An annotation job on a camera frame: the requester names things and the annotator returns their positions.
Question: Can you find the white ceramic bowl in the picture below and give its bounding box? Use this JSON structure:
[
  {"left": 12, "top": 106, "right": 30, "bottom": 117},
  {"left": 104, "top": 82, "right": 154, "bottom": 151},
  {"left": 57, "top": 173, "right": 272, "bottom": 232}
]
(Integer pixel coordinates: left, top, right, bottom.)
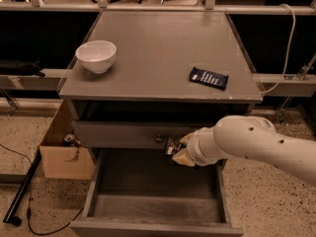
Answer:
[{"left": 75, "top": 40, "right": 118, "bottom": 74}]

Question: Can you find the metal railing frame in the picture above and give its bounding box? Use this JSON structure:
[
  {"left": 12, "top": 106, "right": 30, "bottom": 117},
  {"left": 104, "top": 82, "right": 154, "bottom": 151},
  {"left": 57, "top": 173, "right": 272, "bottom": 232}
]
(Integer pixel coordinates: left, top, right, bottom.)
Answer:
[{"left": 0, "top": 0, "right": 316, "bottom": 17}]

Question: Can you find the white hanging cable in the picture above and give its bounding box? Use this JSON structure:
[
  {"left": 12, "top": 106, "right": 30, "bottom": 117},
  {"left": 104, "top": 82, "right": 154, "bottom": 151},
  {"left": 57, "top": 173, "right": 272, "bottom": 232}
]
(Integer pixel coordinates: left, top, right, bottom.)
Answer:
[{"left": 260, "top": 3, "right": 297, "bottom": 96}]

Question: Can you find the blue snack bar wrapper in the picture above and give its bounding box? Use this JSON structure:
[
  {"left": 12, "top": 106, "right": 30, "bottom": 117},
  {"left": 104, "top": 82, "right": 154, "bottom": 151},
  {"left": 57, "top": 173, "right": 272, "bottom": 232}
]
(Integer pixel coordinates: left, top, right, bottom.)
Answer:
[{"left": 189, "top": 67, "right": 229, "bottom": 90}]

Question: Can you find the black floor cable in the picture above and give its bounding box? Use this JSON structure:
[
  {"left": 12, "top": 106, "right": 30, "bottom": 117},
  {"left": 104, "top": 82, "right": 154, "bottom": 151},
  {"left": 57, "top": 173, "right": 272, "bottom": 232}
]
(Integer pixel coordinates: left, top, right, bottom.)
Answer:
[{"left": 0, "top": 143, "right": 85, "bottom": 236}]

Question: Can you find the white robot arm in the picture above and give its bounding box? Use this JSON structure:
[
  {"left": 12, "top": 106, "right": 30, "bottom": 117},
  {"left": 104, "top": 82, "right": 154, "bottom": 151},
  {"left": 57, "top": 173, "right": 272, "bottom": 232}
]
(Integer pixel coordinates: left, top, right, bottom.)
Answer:
[{"left": 172, "top": 116, "right": 316, "bottom": 186}]

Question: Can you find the metal drink can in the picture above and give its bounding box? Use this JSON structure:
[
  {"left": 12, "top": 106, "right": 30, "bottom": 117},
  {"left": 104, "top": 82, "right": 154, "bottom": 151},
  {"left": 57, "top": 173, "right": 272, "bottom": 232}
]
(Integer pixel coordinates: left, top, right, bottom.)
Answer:
[{"left": 64, "top": 134, "right": 75, "bottom": 143}]

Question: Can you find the round brass drawer knob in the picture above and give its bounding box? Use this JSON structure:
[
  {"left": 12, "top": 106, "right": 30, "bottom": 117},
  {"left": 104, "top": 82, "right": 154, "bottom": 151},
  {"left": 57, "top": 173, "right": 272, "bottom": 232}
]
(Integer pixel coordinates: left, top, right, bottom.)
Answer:
[{"left": 155, "top": 134, "right": 164, "bottom": 143}]

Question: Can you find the cardboard box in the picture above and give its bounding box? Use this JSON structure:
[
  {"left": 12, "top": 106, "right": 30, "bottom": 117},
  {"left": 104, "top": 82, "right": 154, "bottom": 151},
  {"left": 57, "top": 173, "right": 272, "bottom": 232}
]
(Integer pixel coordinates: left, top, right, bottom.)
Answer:
[{"left": 39, "top": 101, "right": 95, "bottom": 180}]

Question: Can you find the black object on rail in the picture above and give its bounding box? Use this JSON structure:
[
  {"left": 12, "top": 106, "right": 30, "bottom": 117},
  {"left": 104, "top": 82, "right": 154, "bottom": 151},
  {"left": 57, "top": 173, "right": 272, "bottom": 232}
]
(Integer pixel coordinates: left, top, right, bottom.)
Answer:
[{"left": 0, "top": 60, "right": 45, "bottom": 77}]

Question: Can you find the black chocolate rxbar wrapper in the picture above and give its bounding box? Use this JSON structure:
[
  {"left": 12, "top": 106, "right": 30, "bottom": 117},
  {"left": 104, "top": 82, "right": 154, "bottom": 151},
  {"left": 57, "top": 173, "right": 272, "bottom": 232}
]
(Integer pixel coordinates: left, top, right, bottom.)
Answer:
[{"left": 165, "top": 137, "right": 185, "bottom": 157}]

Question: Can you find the grey drawer cabinet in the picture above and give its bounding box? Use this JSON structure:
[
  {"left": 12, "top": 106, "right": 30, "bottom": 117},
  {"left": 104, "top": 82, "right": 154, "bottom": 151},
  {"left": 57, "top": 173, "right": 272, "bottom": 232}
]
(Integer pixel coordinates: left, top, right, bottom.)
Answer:
[{"left": 58, "top": 10, "right": 264, "bottom": 237}]

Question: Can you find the open grey middle drawer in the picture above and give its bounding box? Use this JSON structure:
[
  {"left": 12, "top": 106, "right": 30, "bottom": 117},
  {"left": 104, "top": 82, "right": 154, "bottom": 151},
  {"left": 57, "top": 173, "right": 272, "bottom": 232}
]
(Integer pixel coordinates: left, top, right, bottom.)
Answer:
[{"left": 70, "top": 149, "right": 243, "bottom": 237}]

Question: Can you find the black metal floor bar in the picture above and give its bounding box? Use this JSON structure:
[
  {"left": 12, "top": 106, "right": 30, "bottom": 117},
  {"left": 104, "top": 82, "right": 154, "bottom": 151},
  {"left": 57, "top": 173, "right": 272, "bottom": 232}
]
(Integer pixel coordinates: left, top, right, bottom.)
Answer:
[{"left": 0, "top": 151, "right": 41, "bottom": 226}]

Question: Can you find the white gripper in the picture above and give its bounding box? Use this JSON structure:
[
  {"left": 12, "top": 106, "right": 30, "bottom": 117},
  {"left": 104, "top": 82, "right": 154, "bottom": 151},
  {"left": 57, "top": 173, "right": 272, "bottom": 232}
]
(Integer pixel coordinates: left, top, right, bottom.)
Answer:
[{"left": 171, "top": 125, "right": 231, "bottom": 168}]

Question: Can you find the closed grey upper drawer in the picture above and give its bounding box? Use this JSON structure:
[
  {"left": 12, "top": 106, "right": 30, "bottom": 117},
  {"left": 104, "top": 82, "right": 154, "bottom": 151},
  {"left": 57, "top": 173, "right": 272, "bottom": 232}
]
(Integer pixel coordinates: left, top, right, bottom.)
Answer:
[{"left": 73, "top": 120, "right": 213, "bottom": 149}]

